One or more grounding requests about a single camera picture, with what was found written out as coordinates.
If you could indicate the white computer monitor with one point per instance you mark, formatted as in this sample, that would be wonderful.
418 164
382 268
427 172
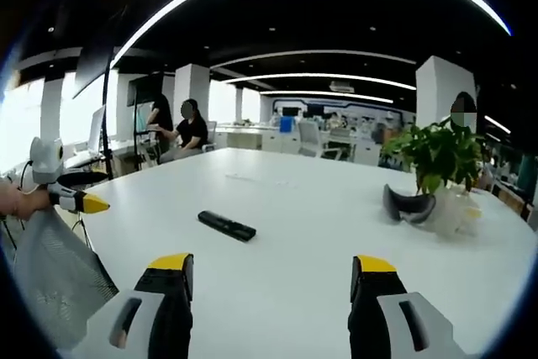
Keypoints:
96 130

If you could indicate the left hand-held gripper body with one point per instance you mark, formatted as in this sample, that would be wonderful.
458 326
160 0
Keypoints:
47 161

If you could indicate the black remote control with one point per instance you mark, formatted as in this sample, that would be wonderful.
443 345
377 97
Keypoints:
227 225

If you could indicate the green potted plant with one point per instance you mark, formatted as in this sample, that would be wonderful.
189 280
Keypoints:
439 157

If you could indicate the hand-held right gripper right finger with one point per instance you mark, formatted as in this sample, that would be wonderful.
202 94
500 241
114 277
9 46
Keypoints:
378 304

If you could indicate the clear plastic plant wrap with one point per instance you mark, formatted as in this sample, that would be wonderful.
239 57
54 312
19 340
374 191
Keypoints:
456 212

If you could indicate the black light stand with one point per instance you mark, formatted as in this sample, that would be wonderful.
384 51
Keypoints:
110 123

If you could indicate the black and grey headset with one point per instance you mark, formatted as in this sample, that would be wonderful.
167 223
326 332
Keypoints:
407 207

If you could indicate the grey mesh office chair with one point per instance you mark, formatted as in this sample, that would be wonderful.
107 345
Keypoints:
54 266

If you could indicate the person's left hand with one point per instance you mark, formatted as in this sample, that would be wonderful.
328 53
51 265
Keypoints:
21 201

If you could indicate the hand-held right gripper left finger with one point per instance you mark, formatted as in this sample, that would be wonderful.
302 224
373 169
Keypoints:
168 304

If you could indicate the blue box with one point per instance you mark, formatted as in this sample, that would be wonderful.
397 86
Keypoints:
286 125

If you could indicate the white office chair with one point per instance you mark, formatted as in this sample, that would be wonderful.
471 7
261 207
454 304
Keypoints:
310 137

